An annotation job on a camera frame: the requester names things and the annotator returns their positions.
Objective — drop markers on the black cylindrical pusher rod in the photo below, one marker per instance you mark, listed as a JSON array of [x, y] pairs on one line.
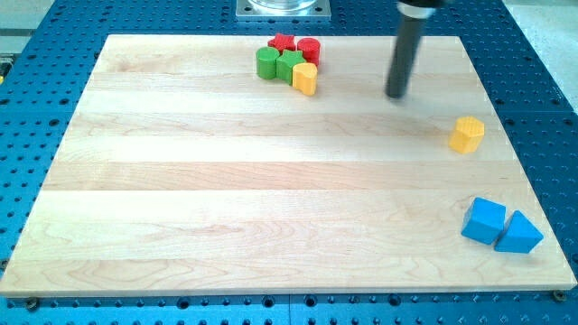
[[414, 15]]

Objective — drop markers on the yellow hexagon block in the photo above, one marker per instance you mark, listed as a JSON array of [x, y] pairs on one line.
[[467, 134]]

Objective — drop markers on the red cylinder block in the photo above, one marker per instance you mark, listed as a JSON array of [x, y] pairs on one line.
[[311, 49]]

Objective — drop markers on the yellow heart block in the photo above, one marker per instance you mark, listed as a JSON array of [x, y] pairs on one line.
[[305, 78]]

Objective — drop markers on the green star block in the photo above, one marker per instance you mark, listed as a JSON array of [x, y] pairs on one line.
[[285, 63]]

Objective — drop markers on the red star block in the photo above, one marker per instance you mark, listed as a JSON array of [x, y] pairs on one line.
[[282, 42]]

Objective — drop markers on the green cylinder block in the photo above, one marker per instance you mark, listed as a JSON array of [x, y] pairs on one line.
[[266, 58]]

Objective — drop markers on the blue cube block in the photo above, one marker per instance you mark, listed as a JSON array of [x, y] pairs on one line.
[[484, 221]]

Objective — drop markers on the blue triangle block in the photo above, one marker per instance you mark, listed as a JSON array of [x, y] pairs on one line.
[[521, 235]]

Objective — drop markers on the light wooden board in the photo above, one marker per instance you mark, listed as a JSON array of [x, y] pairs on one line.
[[183, 173]]

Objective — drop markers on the blue perforated metal table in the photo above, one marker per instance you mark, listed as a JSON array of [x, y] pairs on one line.
[[522, 50]]

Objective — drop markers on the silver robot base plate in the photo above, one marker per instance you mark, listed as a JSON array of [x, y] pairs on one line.
[[283, 10]]

